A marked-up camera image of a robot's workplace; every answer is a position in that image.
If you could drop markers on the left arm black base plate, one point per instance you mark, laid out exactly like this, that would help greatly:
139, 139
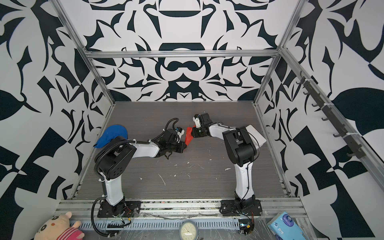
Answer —
127, 209

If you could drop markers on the round analog clock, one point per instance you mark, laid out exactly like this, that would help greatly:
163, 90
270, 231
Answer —
188, 231

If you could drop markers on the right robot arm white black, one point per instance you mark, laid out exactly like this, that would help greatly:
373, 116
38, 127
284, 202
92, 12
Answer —
242, 149

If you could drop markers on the white slotted cable duct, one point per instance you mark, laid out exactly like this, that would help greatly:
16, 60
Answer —
162, 224

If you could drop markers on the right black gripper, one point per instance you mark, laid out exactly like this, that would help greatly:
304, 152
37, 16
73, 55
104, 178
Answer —
196, 135

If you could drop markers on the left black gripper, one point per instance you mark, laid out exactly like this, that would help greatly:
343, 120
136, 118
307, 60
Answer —
183, 146

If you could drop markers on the white rectangular box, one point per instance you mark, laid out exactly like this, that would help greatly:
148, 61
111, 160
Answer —
256, 137

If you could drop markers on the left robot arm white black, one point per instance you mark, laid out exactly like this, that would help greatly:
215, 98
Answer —
117, 152

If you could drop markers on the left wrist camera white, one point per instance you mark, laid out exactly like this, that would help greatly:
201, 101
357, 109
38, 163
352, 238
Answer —
180, 132

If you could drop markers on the red square paper sheet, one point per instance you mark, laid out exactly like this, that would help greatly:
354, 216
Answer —
189, 136

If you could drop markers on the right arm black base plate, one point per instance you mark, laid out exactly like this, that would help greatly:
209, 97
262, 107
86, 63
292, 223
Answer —
236, 208

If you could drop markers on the pink plush toy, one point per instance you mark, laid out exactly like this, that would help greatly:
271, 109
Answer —
58, 228

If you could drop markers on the blue tissue pack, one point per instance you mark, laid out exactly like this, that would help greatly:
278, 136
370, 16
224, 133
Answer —
285, 228

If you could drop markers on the black wall hook rack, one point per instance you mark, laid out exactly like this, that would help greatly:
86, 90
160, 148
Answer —
333, 115

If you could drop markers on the blue cloth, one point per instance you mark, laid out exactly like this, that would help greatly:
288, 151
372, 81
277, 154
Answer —
111, 133

